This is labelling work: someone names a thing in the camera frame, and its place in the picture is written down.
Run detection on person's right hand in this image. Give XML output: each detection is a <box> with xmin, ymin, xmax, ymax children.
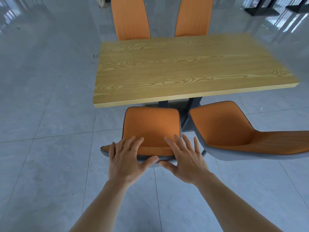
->
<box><xmin>158</xmin><ymin>134</ymin><xmax>214</xmax><ymax>185</ymax></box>

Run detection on person's left hand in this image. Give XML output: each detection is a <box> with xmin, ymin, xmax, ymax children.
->
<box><xmin>108</xmin><ymin>136</ymin><xmax>160</xmax><ymax>187</ymax></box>

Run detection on orange chair with grey shell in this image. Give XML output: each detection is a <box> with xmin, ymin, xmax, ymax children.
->
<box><xmin>100</xmin><ymin>106</ymin><xmax>183</xmax><ymax>168</ymax></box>
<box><xmin>189</xmin><ymin>101</ymin><xmax>309</xmax><ymax>163</ymax></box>
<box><xmin>111</xmin><ymin>0</ymin><xmax>151</xmax><ymax>41</ymax></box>
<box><xmin>174</xmin><ymin>0</ymin><xmax>214</xmax><ymax>38</ymax></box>

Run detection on person's right forearm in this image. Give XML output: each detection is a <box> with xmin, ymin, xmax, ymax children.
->
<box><xmin>193</xmin><ymin>173</ymin><xmax>285</xmax><ymax>232</ymax></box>

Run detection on person's left forearm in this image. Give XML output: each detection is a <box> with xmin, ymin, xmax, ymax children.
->
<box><xmin>69</xmin><ymin>178</ymin><xmax>131</xmax><ymax>232</ymax></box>

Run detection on black table base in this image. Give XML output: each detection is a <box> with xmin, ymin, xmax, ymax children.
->
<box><xmin>244</xmin><ymin>0</ymin><xmax>281</xmax><ymax>17</ymax></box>
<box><xmin>285</xmin><ymin>0</ymin><xmax>309</xmax><ymax>13</ymax></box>

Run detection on black table pedestal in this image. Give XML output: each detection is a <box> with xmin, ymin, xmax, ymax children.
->
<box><xmin>144</xmin><ymin>97</ymin><xmax>204</xmax><ymax>132</ymax></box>

